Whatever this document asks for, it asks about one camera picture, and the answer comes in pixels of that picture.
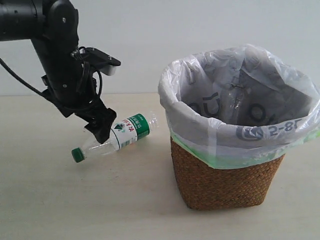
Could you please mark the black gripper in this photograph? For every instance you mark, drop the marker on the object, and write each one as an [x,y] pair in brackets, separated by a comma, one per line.
[81,95]

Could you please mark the clear bottle green label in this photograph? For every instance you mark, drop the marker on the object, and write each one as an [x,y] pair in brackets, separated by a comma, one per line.
[122,134]

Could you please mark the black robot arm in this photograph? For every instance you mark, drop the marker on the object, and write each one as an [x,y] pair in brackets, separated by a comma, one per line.
[73,73]

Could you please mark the brown woven wicker bin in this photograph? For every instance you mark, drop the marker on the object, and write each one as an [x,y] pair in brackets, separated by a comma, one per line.
[204,188]

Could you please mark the translucent white bin liner bag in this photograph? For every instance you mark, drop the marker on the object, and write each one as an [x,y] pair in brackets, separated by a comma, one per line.
[238,107]

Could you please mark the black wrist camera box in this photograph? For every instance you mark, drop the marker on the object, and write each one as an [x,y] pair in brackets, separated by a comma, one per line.
[104,62]

